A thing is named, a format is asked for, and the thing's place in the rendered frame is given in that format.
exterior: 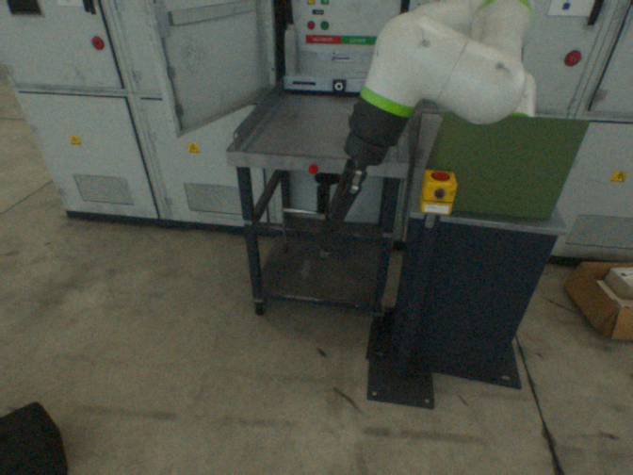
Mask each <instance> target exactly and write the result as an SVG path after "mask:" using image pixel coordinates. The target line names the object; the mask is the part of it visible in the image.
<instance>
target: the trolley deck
mask: <svg viewBox="0 0 633 475"><path fill-rule="evenodd" d="M357 102H358V98H342V97H321V96H299V95H287V97H286V98H285V99H284V101H283V102H282V103H281V105H280V106H279V107H278V109H277V110H276V112H275V113H274V115H272V116H271V117H270V119H269V120H268V122H267V124H266V125H265V127H264V128H263V129H262V131H260V132H259V133H258V136H257V137H256V138H255V139H254V141H253V142H252V144H251V145H250V146H248V149H247V150H246V151H245V153H243V152H234V142H232V143H231V144H230V145H229V148H228V149H227V150H226V153H227V160H228V166H235V167H250V168H264V169H278V170H291V171H292V172H308V167H310V165H311V164H317V166H318V171H317V172H319V173H334V174H342V172H343V169H344V165H346V162H347V160H348V159H350V158H351V156H349V155H348V154H347V153H346V152H344V150H343V145H344V142H346V140H347V138H348V135H349V131H350V130H351V129H350V128H349V125H348V122H349V115H347V114H344V113H342V109H343V107H344V106H345V107H347V108H351V109H352V108H353V105H354V104H357ZM403 132H406V133H407V136H406V137H402V144H401V163H395V162H389V150H388V152H387V154H386V156H385V158H384V161H383V162H382V164H381V165H379V166H367V167H366V170H365V172H367V175H366V176H376V177H390V178H403V179H408V173H409V167H410V154H409V140H408V125H406V127H405V129H403Z"/></svg>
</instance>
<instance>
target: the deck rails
mask: <svg viewBox="0 0 633 475"><path fill-rule="evenodd" d="M287 95H288V94H281V80H280V81H279V82H278V83H277V84H276V85H275V86H274V87H272V89H271V90H270V91H269V93H268V94H267V95H266V96H265V97H264V98H263V99H262V101H260V102H259V103H258V105H257V106H256V107H255V108H254V109H253V110H252V112H251V113H249V114H248V115H247V117H246V118H245V119H244V120H243V121H242V122H241V123H240V125H239V126H237V127H236V128H235V130H234V131H233V141H234V152H243V153H245V151H246V150H247V149H248V146H250V145H251V144H252V142H253V141H254V139H255V138H256V137H257V136H258V133H259V132H260V131H262V129H263V128H264V127H265V125H266V124H267V122H268V120H269V119H270V117H271V116H272V115H274V113H275V112H276V110H277V109H278V107H279V106H280V105H281V103H282V102H283V101H284V99H285V98H286V97H287ZM235 133H236V137H235ZM401 144H402V137H400V138H399V140H398V143H397V145H395V146H389V162H395V163H401Z"/></svg>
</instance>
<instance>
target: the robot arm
mask: <svg viewBox="0 0 633 475"><path fill-rule="evenodd" d="M534 15H535V0H446V1H440V2H432V3H427V4H424V5H422V7H420V8H418V9H417V10H415V11H414V12H406V13H401V14H399V15H398V16H396V18H394V19H393V20H390V21H389V22H388V23H387V24H386V25H385V26H384V27H383V30H382V31H381V33H379V35H378V37H377V39H376V43H375V47H374V54H373V58H372V62H371V66H370V70H369V73H367V76H366V80H365V83H364V85H363V89H362V91H361V93H360V96H359V98H358V102H357V104H354V105H353V108H352V109H351V108H347V107H345V106H344V107H343V109H342V113H344V114H347V115H349V122H348V125H349V128H350V129H351V130H350V131H349V135H348V138H347V140H346V142H344V145H343V150H344V152H346V153H347V154H348V155H349V156H351V158H350V159H348V160H347V162H346V165H344V169H343V172H342V175H341V177H340V180H339V183H338V186H337V188H336V191H335V193H334V196H333V198H332V200H331V201H330V205H331V207H330V208H329V212H330V213H329V212H327V213H326V214H325V220H324V222H323V223H322V226H321V228H319V231H318V233H317V236H316V241H315V244H316V245H319V246H323V247H325V248H329V246H330V244H331V241H332V239H333V238H334V236H335V234H336V232H337V228H338V226H339V224H342V223H343V220H344V219H345V218H346V216H347V215H348V213H349V210H350V209H351V206H352V204H353V202H354V200H355V199H356V197H358V196H359V193H360V192H361V191H362V189H363V187H362V186H361V185H362V183H363V181H365V178H366V175H367V172H365V170H366V167H367V166H379V165H381V164H382V162H383V161H384V158H385V156H386V154H387V152H388V150H389V148H388V146H395V145H397V143H398V140H399V138H400V137H406V136H407V133H406V132H403V129H405V127H406V125H407V122H408V121H409V119H410V117H411V115H412V113H413V110H414V107H415V106H416V105H417V103H418V102H419V101H421V99H427V101H430V102H433V103H434V104H436V108H437V113H438V115H439V116H441V118H442V119H443V118H444V116H445V113H446V112H452V113H454V114H456V115H457V116H459V117H461V118H462V119H465V120H467V121H469V122H471V123H474V124H491V123H494V122H497V121H500V120H502V119H504V118H506V117H507V116H524V117H535V79H533V77H532V75H531V74H529V73H527V72H526V71H525V68H524V64H523V53H524V47H525V45H526V44H527V41H528V39H529V37H530V34H531V28H533V21H534Z"/></svg>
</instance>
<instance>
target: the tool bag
mask: <svg viewBox="0 0 633 475"><path fill-rule="evenodd" d="M67 474H68V465H67V459H66V455H65V450H64V449H63V445H62V439H61V435H60V430H59V428H58V427H57V425H56V424H55V422H54V421H53V420H52V419H51V417H50V416H49V415H48V413H47V412H46V410H45V409H44V408H43V405H42V404H41V403H40V402H37V401H34V402H31V403H29V404H27V405H26V406H25V407H22V408H20V409H17V410H15V411H13V412H11V413H9V414H6V415H4V416H3V417H2V418H0V475H67Z"/></svg>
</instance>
